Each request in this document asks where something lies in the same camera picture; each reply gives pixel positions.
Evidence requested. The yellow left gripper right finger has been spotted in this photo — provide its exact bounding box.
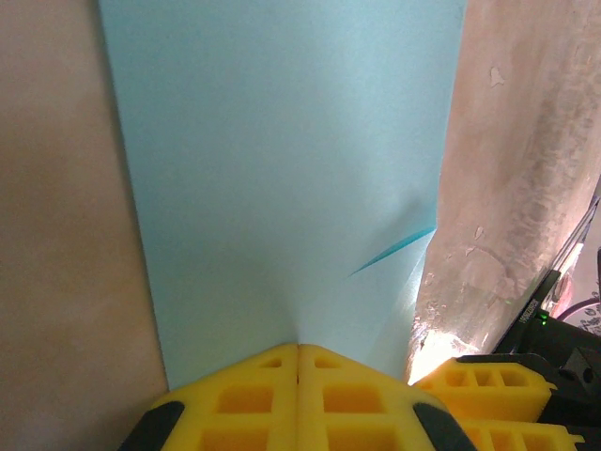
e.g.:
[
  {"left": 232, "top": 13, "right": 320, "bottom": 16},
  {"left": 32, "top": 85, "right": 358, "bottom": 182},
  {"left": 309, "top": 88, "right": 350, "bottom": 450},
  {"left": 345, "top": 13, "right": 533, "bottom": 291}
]
[{"left": 299, "top": 343, "right": 478, "bottom": 451}]

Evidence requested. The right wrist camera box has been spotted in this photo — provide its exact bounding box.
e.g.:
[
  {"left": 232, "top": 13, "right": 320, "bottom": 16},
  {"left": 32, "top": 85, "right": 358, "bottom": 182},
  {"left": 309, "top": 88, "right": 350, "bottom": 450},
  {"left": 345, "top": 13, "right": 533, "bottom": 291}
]
[{"left": 490, "top": 270, "right": 564, "bottom": 354}]

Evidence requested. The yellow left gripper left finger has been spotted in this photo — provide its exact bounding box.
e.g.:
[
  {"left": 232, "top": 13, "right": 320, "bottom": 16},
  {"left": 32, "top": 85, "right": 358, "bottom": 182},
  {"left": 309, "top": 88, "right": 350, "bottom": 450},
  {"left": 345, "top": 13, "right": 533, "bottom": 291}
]
[{"left": 116, "top": 343, "right": 301, "bottom": 451}]

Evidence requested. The light blue paper sheet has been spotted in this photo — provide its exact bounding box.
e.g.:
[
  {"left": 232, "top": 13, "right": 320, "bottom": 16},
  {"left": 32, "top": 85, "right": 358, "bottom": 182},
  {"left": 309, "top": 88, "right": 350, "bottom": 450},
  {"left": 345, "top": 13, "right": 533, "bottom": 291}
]
[{"left": 98, "top": 0, "right": 469, "bottom": 391}]

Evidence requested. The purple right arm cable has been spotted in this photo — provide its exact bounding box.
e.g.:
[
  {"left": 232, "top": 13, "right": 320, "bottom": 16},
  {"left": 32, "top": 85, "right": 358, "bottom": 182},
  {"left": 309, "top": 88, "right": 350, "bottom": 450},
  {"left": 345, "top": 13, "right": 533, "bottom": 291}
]
[{"left": 558, "top": 290, "right": 601, "bottom": 330}]

